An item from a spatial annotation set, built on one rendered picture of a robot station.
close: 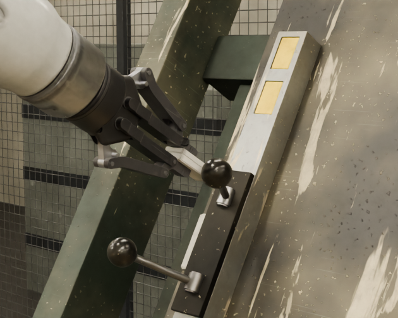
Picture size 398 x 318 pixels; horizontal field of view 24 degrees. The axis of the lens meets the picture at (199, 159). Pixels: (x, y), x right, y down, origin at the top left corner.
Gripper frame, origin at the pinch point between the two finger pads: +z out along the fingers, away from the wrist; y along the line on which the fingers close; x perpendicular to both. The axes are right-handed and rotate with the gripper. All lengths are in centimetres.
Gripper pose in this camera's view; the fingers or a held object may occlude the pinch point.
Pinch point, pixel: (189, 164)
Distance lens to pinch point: 112.4
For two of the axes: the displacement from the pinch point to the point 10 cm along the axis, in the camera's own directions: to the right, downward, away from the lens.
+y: -3.4, 9.0, -2.6
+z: 5.8, 4.2, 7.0
